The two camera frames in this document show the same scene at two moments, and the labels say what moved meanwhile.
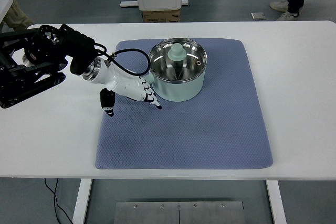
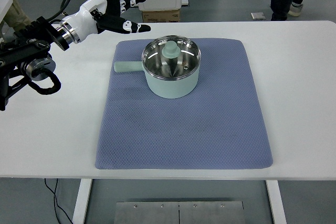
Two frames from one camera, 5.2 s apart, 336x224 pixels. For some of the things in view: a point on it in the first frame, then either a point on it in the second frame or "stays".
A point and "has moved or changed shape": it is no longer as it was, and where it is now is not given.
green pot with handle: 177,70 has moved or changed shape
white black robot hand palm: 122,83 -> 101,14
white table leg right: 276,201 stays
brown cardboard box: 161,16 stays
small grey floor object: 258,16 stays
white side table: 5,4 stays
